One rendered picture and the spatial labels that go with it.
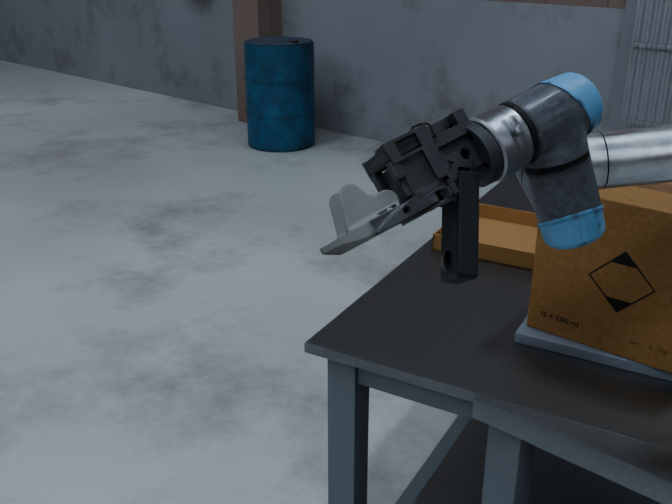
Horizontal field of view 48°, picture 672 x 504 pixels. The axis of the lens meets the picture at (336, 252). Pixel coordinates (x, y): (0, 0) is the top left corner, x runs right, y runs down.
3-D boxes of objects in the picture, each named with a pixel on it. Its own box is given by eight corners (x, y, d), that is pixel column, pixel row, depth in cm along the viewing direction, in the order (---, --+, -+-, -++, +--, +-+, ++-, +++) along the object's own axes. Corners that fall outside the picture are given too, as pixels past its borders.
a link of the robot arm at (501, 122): (509, 175, 87) (547, 154, 79) (478, 192, 86) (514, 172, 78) (477, 118, 87) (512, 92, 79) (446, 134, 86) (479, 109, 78)
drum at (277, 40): (329, 142, 590) (329, 38, 560) (281, 156, 553) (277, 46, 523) (282, 132, 622) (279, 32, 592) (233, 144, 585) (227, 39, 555)
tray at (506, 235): (587, 237, 184) (589, 221, 183) (560, 276, 164) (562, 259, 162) (471, 216, 198) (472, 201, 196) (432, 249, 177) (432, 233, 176)
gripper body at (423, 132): (355, 167, 82) (442, 123, 86) (393, 237, 82) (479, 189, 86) (378, 145, 75) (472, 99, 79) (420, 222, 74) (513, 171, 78)
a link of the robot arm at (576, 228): (592, 208, 97) (573, 129, 93) (618, 241, 87) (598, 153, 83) (531, 226, 98) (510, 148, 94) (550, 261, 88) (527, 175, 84)
